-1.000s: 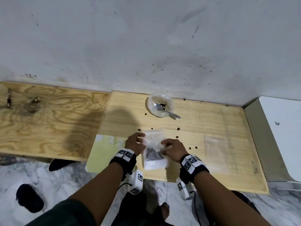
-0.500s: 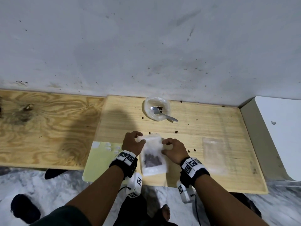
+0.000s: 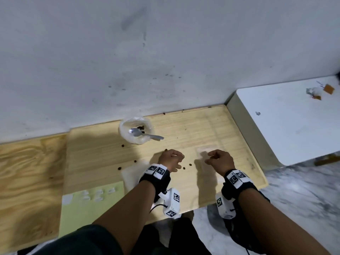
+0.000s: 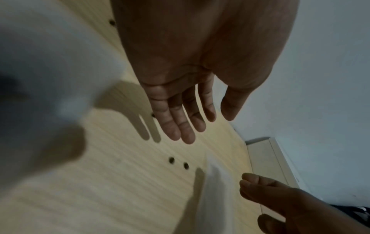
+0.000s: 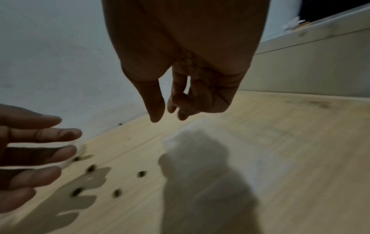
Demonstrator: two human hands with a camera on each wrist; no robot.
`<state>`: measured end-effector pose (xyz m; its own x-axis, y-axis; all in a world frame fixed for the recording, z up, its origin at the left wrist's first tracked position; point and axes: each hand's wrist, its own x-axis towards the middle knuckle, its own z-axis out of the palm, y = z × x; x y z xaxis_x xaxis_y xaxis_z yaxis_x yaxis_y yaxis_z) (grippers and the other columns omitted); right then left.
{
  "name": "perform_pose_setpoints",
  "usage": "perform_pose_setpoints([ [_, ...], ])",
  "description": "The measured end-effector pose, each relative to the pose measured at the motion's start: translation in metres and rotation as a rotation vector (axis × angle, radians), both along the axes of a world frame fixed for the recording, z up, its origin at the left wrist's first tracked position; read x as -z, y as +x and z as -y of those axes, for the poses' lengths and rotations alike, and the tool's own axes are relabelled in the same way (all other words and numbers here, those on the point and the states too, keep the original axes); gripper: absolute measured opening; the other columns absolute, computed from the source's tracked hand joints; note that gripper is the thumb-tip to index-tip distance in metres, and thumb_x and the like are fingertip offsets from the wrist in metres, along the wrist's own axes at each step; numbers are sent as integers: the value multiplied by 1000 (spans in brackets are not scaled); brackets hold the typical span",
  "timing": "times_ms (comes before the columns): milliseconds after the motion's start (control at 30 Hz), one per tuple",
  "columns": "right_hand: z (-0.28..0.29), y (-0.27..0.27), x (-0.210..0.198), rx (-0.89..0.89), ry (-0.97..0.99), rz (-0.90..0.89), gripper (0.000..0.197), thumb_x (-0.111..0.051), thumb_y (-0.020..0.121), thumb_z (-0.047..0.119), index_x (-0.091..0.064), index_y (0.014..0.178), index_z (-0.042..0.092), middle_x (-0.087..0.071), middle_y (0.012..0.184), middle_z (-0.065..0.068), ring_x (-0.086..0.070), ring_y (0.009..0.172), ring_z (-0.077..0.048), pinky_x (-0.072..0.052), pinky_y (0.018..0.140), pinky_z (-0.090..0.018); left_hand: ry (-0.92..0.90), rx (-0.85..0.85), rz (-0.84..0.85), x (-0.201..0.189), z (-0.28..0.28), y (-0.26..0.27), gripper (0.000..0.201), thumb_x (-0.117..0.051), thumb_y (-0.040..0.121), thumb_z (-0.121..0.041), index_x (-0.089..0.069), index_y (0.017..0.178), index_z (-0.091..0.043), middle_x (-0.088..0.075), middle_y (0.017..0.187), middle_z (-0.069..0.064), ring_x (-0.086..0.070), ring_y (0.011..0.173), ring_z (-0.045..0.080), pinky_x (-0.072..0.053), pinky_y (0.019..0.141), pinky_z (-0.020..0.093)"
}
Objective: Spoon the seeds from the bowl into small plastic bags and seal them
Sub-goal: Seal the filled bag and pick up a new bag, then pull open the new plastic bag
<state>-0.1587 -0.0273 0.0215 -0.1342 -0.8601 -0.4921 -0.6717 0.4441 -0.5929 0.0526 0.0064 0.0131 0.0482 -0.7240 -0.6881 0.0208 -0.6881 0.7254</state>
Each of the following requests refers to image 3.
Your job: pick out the person's left hand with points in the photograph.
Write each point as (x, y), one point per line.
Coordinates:
(170, 159)

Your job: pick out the person's right hand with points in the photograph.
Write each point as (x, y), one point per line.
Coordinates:
(223, 163)

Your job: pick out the stack of plastic bags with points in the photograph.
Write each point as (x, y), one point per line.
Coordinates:
(203, 150)

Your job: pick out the clear zip plastic bag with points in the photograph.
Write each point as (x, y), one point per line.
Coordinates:
(132, 175)

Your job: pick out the metal spoon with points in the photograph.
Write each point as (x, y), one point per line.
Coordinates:
(136, 132)

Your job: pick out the brown coffee beans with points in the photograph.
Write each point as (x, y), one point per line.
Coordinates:
(140, 127)

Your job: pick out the group of white sticker labels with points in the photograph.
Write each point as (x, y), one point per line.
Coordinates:
(97, 195)

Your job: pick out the person's left forearm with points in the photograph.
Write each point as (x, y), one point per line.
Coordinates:
(127, 215)

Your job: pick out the person's right forearm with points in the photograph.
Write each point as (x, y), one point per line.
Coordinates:
(279, 225)

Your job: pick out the person's dark green shirt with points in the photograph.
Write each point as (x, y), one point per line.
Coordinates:
(85, 241)

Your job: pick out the black left wristband with markers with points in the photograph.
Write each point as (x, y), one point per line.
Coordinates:
(156, 180)

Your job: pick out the black wristband with markers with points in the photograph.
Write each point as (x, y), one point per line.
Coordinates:
(239, 187)
(156, 180)

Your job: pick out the black right wristband with markers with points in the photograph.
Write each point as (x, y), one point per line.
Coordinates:
(239, 187)

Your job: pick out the translucent plastic bowl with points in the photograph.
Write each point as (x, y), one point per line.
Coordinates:
(124, 135)

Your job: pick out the black crumpled plastic sack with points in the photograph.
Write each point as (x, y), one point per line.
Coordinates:
(244, 231)

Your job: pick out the white table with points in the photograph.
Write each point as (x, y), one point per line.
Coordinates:
(292, 124)

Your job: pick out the yellow-green backing sheet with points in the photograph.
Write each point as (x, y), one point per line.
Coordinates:
(79, 215)

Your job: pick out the crumpled white wrapper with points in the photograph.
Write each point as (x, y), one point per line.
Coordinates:
(313, 91)

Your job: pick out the small orange card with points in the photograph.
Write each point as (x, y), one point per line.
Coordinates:
(328, 89)

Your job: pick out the plywood board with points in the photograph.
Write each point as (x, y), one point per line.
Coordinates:
(26, 188)

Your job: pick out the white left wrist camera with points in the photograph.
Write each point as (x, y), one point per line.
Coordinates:
(171, 203)

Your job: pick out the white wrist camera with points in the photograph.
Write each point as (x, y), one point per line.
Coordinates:
(225, 208)
(171, 203)

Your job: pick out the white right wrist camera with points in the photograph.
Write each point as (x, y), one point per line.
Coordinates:
(225, 208)

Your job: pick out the dark object at wall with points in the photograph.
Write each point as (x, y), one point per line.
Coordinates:
(338, 78)

